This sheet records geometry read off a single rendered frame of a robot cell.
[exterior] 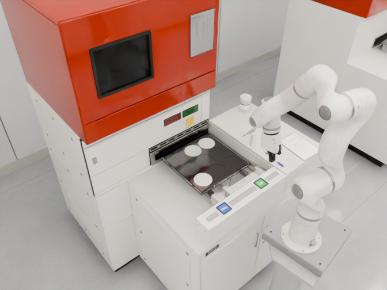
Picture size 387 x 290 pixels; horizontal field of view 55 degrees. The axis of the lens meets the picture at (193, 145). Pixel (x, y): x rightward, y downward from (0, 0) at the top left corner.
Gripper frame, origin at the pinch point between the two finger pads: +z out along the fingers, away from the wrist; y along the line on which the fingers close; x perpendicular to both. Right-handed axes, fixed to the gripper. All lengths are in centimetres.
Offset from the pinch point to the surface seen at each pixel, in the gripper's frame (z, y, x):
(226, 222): 20.1, 0.2, -33.5
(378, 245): 118, 19, 92
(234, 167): 16.5, -26.0, -1.9
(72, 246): 88, -121, -82
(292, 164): 14.9, -2.3, 18.6
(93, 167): -5, -59, -68
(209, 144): 12, -49, 1
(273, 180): 15.6, -1.2, 1.7
